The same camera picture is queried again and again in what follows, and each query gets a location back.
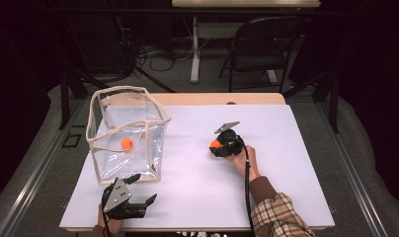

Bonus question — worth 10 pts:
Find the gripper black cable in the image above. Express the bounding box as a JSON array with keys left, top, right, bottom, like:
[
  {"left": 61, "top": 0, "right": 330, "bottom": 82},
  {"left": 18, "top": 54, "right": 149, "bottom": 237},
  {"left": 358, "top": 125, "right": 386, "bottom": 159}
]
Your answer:
[
  {"left": 235, "top": 135, "right": 256, "bottom": 237},
  {"left": 101, "top": 185, "right": 116, "bottom": 237}
]

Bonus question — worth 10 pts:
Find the person's left hand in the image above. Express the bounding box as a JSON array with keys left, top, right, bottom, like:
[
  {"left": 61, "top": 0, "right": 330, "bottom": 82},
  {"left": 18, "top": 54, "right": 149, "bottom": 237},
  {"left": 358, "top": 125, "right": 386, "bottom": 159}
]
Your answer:
[{"left": 96, "top": 202, "right": 124, "bottom": 235}]

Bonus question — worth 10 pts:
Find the white-legged background desk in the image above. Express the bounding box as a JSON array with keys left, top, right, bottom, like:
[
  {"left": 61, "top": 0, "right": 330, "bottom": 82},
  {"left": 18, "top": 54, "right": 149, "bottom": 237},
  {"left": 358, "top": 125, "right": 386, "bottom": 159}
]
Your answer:
[{"left": 171, "top": 0, "right": 322, "bottom": 85}]

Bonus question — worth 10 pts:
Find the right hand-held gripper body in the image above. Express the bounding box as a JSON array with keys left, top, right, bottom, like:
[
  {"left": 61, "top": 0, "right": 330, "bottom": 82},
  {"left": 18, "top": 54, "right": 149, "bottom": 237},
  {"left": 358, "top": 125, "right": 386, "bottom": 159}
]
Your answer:
[{"left": 214, "top": 120, "right": 247, "bottom": 158}]

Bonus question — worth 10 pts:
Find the black folding chair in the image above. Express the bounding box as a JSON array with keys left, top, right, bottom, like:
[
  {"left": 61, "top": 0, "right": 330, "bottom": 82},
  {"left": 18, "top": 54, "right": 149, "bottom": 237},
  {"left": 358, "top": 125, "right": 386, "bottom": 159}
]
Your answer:
[{"left": 218, "top": 16, "right": 308, "bottom": 94}]

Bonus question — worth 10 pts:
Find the person's right hand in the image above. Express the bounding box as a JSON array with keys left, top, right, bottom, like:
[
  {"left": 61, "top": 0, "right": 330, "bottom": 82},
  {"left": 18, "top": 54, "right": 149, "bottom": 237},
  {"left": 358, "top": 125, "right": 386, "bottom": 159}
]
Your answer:
[{"left": 225, "top": 145, "right": 262, "bottom": 183}]

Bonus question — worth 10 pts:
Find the bundle of floor cables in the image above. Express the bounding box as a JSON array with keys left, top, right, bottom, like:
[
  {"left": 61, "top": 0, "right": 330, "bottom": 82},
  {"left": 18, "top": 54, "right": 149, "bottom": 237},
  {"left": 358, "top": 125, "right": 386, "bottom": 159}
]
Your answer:
[{"left": 133, "top": 39, "right": 196, "bottom": 73}]

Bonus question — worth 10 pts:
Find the black tripod leg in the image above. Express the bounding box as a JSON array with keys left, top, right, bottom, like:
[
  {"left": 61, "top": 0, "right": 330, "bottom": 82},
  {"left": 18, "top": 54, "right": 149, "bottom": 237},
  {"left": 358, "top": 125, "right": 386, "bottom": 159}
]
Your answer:
[{"left": 133, "top": 64, "right": 176, "bottom": 94}]

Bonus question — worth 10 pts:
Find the black metal stand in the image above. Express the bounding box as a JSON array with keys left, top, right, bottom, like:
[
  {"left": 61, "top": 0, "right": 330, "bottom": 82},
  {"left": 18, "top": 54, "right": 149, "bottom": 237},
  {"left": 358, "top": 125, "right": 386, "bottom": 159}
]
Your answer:
[
  {"left": 56, "top": 62, "right": 111, "bottom": 130},
  {"left": 281, "top": 70, "right": 341, "bottom": 134}
]

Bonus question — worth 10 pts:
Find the white table mat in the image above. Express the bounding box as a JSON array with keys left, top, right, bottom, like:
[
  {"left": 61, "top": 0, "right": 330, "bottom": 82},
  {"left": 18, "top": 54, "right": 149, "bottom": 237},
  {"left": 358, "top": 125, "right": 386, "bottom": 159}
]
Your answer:
[{"left": 59, "top": 104, "right": 336, "bottom": 229}]

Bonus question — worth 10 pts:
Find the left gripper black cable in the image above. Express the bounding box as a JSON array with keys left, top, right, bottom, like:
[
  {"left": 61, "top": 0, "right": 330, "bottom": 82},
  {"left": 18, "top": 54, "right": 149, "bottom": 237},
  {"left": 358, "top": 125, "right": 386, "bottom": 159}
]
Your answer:
[{"left": 101, "top": 185, "right": 116, "bottom": 237}]

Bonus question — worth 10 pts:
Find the clear plastic bag beige trim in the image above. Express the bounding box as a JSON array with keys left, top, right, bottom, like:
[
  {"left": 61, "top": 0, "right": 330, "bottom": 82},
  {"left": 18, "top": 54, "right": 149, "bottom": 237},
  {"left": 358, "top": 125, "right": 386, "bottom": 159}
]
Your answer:
[{"left": 85, "top": 85, "right": 173, "bottom": 186}]

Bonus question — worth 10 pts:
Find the metal floor rail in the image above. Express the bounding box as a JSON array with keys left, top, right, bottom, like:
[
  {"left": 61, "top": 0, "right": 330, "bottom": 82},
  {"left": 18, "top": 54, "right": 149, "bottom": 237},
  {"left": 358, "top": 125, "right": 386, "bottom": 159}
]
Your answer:
[
  {"left": 0, "top": 98, "right": 87, "bottom": 237},
  {"left": 315, "top": 101, "right": 390, "bottom": 237}
]

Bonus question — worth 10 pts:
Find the person's printed dark clothing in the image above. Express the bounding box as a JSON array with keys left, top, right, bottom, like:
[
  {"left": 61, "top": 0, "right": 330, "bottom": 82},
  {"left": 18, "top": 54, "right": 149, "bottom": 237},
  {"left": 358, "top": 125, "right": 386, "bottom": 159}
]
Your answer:
[{"left": 126, "top": 230, "right": 255, "bottom": 237}]

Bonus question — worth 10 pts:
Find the wooden table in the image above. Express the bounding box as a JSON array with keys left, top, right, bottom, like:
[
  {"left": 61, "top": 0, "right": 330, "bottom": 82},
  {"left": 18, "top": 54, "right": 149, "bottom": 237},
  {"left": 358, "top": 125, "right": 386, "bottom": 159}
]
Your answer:
[{"left": 59, "top": 92, "right": 336, "bottom": 232}]

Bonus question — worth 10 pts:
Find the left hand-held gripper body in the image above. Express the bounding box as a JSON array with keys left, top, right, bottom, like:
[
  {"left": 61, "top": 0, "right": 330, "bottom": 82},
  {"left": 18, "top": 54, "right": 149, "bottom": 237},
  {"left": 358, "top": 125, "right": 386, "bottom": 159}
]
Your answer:
[{"left": 101, "top": 177, "right": 148, "bottom": 221}]

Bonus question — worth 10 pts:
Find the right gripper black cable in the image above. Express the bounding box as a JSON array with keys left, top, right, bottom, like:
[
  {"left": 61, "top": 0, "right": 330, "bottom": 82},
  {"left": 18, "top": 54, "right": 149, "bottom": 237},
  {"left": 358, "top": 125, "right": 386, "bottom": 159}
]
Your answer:
[{"left": 235, "top": 135, "right": 256, "bottom": 237}]

